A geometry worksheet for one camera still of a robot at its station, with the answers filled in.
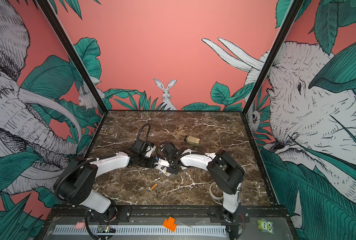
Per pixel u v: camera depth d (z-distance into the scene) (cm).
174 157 68
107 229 70
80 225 69
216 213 75
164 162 79
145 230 70
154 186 83
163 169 88
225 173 48
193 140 99
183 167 90
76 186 44
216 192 82
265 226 70
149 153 80
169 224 70
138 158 73
